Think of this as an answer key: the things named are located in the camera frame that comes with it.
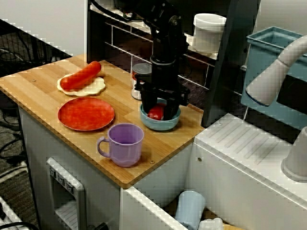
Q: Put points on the white scalloped toy dough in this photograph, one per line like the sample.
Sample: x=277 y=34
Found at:
x=92 y=88

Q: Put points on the white crumpled object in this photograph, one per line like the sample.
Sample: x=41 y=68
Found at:
x=212 y=224

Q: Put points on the light blue bowl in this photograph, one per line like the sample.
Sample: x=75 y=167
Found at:
x=159 y=125

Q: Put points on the white toy kitchen cabinet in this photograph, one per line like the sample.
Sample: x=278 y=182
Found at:
x=239 y=191

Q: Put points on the purple plastic mug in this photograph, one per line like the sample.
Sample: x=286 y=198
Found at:
x=124 y=148

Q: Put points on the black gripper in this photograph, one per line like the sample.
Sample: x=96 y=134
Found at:
x=165 y=81

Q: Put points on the red toy food piece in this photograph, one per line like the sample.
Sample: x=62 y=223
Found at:
x=157 y=112

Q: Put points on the light blue plastic cup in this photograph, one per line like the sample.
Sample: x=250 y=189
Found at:
x=189 y=208

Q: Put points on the red toy sausage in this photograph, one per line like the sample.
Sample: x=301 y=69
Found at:
x=79 y=77

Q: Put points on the tomato soup can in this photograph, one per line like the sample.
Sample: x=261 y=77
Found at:
x=140 y=72

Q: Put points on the blue plastic dish bin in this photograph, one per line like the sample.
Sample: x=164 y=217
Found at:
x=263 y=60

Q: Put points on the red round plate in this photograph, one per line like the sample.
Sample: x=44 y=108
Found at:
x=86 y=113

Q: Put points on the large white lidded jar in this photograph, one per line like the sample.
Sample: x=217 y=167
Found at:
x=208 y=33

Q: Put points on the grey toy faucet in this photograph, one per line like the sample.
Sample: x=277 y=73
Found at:
x=266 y=81

